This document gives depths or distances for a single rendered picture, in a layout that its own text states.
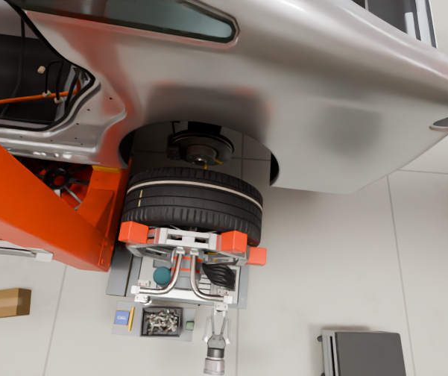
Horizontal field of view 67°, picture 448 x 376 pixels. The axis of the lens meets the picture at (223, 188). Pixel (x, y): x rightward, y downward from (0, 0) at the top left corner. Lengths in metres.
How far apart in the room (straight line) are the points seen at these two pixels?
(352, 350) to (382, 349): 0.18
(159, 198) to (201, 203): 0.17
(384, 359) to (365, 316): 0.42
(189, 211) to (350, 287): 1.65
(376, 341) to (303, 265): 0.66
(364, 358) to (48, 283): 2.05
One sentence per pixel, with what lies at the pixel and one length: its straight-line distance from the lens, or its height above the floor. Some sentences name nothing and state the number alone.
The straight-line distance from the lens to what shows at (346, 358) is 2.29.
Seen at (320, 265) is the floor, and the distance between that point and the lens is 2.63.
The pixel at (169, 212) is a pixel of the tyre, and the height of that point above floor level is 1.17.
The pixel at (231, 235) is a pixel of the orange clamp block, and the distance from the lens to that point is 1.33.
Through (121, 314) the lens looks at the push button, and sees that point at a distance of 2.01.
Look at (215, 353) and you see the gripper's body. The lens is 1.59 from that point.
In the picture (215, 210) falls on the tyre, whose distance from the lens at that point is 1.34.
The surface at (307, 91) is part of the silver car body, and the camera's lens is 1.14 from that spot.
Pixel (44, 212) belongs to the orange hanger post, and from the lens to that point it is 1.18.
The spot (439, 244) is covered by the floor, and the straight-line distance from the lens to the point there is 3.11.
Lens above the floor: 2.45
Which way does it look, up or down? 69 degrees down
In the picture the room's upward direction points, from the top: 13 degrees clockwise
